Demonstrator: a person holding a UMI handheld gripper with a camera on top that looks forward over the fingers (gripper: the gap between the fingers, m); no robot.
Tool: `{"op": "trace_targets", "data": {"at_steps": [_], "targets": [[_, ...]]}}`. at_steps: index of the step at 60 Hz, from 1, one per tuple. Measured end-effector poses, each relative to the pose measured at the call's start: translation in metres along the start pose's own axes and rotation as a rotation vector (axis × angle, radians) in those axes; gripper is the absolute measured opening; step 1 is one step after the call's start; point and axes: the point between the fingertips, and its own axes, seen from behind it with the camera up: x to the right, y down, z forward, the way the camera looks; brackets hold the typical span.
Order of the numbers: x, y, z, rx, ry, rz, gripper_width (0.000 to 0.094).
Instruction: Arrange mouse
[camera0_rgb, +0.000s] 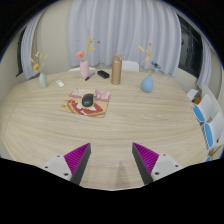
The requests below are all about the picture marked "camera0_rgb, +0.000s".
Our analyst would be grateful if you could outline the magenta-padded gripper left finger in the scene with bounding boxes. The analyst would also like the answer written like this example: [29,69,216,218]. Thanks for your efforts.
[41,142,92,186]

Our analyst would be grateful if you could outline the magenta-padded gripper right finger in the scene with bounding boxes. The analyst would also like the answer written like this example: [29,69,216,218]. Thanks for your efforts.
[131,142,183,186]

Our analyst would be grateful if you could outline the black computer mouse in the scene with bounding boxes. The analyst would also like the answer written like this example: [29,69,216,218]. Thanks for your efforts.
[81,93,96,108]

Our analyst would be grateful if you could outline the printed cartoon mouse pad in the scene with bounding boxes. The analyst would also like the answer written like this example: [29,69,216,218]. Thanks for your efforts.
[60,87,112,119]

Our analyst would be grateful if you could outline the blue and white chairs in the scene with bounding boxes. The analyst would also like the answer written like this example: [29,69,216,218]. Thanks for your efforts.
[186,84,224,163]

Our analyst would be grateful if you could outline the blue vase with dried flowers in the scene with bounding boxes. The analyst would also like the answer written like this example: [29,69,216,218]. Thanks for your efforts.
[138,43,162,94]

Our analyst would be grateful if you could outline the green vase with dried flowers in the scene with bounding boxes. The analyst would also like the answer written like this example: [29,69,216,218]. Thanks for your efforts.
[30,51,49,89]

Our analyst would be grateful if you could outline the dark pen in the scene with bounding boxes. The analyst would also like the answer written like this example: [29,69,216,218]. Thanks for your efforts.
[84,72,96,82]

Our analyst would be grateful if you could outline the white chair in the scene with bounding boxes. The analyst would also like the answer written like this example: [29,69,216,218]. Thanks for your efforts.
[121,60,141,73]
[68,66,97,72]

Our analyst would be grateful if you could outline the pink vase with dried flowers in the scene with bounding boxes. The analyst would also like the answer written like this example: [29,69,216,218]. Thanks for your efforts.
[75,36,101,79]

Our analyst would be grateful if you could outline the small black case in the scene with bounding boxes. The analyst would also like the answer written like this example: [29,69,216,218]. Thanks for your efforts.
[96,69,111,80]

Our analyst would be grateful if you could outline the tan metal drink bottle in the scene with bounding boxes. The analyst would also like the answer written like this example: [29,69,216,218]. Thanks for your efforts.
[111,54,123,86]

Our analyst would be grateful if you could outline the narrow white curtain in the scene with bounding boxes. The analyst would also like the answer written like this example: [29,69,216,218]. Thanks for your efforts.
[196,38,213,89]
[20,9,48,80]

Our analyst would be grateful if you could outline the dark framed window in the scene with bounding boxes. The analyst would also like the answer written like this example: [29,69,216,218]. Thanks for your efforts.
[15,28,27,77]
[178,14,204,79]

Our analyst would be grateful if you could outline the wide white curtain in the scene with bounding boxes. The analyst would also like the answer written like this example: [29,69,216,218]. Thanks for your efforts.
[68,0,183,77]

